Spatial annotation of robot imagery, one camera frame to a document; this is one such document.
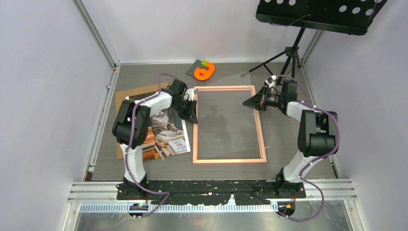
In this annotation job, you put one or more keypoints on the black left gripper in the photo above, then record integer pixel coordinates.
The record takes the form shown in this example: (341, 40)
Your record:
(193, 117)

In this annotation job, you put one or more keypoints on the brown cardboard backing board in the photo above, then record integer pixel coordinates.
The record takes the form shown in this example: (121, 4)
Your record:
(149, 147)

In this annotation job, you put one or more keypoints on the aluminium rail front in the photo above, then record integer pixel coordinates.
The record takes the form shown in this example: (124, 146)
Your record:
(101, 196)

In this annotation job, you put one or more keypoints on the pink wooden picture frame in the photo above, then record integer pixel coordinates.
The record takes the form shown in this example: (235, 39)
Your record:
(199, 158)

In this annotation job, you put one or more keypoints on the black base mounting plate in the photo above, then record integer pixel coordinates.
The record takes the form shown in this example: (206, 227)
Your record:
(213, 192)

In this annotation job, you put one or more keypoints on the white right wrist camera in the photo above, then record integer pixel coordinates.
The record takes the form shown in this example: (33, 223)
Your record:
(270, 82)

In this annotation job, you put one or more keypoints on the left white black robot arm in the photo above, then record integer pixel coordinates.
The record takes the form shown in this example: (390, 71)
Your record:
(132, 123)

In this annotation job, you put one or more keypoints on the grey building plate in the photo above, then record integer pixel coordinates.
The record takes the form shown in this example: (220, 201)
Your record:
(193, 67)

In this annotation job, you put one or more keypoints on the green toy brick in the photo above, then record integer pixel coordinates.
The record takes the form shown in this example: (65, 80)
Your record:
(204, 64)

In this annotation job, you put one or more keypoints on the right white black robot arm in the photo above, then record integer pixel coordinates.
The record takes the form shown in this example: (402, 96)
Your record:
(318, 134)

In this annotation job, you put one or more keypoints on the cat and books photo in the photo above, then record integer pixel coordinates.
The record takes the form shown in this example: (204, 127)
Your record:
(169, 129)

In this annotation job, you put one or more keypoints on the black music stand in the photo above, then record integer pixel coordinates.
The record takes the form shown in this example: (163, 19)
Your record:
(351, 17)

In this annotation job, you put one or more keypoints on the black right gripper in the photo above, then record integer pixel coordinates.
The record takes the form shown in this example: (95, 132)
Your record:
(259, 101)

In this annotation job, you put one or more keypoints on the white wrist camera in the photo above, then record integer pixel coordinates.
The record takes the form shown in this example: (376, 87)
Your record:
(270, 82)
(190, 93)

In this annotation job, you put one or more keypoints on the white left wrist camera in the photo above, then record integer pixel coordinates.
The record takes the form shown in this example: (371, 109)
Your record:
(190, 93)

